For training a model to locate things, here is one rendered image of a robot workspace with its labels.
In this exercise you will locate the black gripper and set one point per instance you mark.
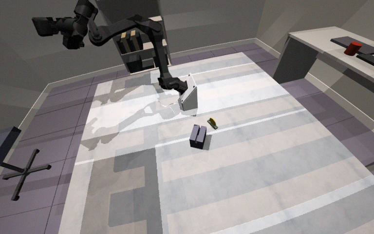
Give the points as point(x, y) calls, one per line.
point(45, 26)

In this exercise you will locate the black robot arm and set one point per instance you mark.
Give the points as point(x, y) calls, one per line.
point(99, 35)

